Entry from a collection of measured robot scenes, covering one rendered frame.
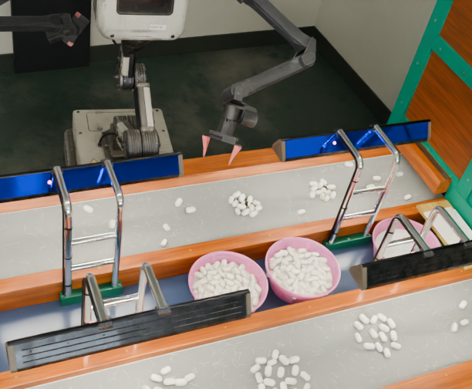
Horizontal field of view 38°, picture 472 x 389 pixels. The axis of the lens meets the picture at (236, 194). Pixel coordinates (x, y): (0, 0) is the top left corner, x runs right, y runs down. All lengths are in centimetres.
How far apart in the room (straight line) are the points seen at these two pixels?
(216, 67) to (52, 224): 243
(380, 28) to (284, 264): 235
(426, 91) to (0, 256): 175
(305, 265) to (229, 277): 29
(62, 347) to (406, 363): 112
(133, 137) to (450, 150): 124
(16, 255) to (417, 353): 134
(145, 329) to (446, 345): 109
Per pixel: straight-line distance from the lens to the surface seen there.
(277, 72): 266
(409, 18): 426
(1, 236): 243
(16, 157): 382
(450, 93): 284
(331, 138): 242
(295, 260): 247
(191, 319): 181
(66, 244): 209
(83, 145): 316
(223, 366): 215
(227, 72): 461
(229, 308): 184
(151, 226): 247
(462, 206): 284
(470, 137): 278
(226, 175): 269
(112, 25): 261
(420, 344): 240
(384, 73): 448
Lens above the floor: 254
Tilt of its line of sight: 43 degrees down
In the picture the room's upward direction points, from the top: 13 degrees clockwise
